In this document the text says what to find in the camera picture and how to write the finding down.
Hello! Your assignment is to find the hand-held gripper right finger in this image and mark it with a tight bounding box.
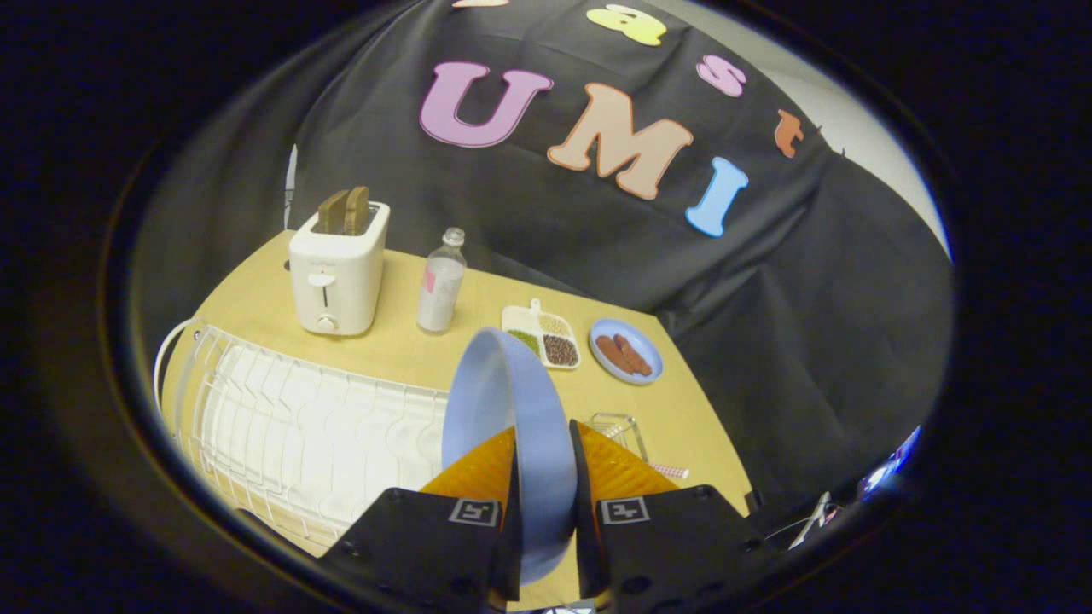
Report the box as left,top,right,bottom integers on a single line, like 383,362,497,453
570,420,770,614

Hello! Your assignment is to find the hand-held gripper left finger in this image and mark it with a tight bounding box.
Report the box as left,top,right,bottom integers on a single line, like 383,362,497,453
320,426,523,614

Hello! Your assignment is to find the clear wire basket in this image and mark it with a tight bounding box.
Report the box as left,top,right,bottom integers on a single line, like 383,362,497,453
584,413,650,462

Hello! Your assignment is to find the large light blue plate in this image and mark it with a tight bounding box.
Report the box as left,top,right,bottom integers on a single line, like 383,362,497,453
441,327,578,586

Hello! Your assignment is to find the white wire dish rack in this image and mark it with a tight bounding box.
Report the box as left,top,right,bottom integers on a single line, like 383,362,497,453
154,317,453,555

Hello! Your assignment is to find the small blue plate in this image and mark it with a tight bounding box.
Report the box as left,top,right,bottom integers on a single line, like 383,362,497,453
589,318,665,385

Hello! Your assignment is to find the brown sausage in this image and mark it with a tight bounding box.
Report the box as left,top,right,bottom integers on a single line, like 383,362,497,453
613,333,653,377
595,335,637,376

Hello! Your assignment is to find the white divided tray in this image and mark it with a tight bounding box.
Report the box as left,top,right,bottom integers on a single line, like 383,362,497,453
501,298,583,370

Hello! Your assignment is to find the clear bottle with white contents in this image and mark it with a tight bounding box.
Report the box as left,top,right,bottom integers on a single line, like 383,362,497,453
416,228,468,334

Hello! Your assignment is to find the black backdrop cloth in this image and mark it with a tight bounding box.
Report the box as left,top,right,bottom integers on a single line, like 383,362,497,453
136,0,954,513

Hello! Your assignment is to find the blue lit device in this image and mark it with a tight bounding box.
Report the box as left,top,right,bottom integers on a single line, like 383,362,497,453
857,426,922,501

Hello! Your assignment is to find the white toaster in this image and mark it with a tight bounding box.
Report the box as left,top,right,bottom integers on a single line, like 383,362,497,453
288,200,391,336

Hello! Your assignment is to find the brown toast slice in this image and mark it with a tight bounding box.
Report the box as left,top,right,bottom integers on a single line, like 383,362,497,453
344,186,371,236
317,190,349,235

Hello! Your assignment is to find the white cable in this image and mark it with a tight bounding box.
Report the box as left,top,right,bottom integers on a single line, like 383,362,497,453
765,490,834,551

